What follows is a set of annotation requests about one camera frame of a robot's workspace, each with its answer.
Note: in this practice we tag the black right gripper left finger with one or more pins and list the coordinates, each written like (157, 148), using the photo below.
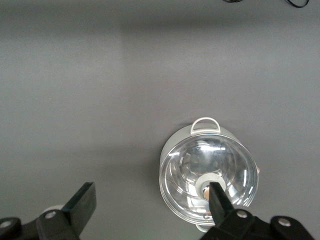
(80, 207)

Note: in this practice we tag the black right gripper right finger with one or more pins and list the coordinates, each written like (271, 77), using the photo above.
(220, 207)

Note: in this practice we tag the glass lid with grey knob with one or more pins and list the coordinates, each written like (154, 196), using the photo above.
(187, 162)

